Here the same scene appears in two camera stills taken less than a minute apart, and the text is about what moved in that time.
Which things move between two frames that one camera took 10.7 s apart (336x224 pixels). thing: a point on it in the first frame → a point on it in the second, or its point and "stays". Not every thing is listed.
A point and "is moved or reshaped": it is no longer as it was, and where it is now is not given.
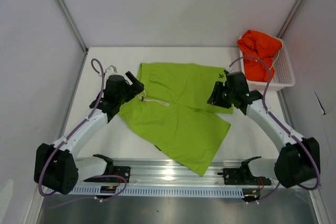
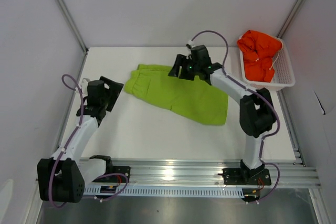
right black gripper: x=215 y=98 → x=181 y=61
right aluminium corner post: x=295 y=8 stays
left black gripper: x=137 y=86 → x=114 y=91
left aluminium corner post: x=60 y=1 stays
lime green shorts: x=172 y=113 is moved or reshaped
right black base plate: x=240 y=176 stays
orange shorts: x=257 y=44 stays
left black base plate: x=119 y=170 stays
